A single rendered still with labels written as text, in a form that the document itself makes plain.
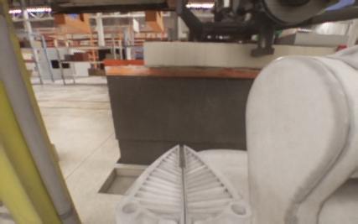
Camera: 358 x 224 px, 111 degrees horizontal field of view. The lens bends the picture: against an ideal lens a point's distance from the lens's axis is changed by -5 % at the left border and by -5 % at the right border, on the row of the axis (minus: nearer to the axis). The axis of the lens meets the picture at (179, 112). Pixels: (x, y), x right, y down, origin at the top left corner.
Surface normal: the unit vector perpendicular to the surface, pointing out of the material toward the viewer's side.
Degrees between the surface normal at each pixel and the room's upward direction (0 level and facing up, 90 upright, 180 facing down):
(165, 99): 90
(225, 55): 90
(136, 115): 90
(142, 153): 90
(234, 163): 68
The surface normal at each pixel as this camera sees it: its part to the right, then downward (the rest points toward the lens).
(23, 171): 1.00, 0.03
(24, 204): -0.04, 0.33
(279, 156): -1.00, 0.00
